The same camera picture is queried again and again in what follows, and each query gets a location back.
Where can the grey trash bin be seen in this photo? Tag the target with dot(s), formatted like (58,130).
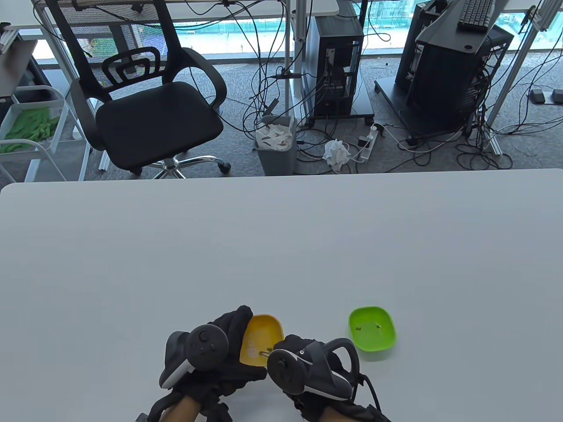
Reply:
(275,162)

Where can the group of green mung beans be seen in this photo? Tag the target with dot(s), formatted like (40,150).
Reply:
(358,328)

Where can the white desk post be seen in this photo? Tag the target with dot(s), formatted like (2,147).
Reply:
(299,52)

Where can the person's left hand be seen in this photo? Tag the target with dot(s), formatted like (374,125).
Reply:
(235,327)

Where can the large black computer tower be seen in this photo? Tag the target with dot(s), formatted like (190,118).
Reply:
(444,88)

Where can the grey foot pedal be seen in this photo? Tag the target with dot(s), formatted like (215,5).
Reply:
(557,96)
(537,96)

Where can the black flat floor platform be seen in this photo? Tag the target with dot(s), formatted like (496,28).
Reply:
(391,94)

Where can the person's left forearm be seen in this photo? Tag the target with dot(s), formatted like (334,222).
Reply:
(180,409)

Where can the yellow small dish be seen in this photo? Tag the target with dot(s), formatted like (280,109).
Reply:
(264,329)

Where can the silver aluminium frame leg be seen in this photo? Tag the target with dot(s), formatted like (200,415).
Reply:
(506,88)

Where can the black mesh office chair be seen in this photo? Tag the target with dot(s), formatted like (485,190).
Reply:
(158,118)

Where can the green small dish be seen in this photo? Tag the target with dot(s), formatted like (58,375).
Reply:
(371,340)

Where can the person's right hand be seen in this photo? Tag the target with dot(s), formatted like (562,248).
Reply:
(299,343)

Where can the white metal trolley cart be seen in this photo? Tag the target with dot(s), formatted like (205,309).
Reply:
(33,171)

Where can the black white controller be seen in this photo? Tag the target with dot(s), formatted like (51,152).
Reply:
(206,346)
(286,367)

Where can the crumpled white paper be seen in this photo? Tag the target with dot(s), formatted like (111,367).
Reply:
(336,151)

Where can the black tilted desk panel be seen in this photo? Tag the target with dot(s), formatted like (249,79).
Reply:
(444,33)

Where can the white power strip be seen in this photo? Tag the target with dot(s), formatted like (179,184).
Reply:
(368,147)

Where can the black keyboard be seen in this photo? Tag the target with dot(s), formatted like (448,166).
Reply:
(475,13)

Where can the green cloth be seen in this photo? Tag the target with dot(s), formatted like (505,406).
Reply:
(31,125)

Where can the pile of white rice grains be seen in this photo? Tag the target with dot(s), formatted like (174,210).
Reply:
(253,351)

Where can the white trash bag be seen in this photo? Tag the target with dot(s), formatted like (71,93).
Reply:
(275,136)

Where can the black rolling platform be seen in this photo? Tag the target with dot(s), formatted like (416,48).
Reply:
(364,103)

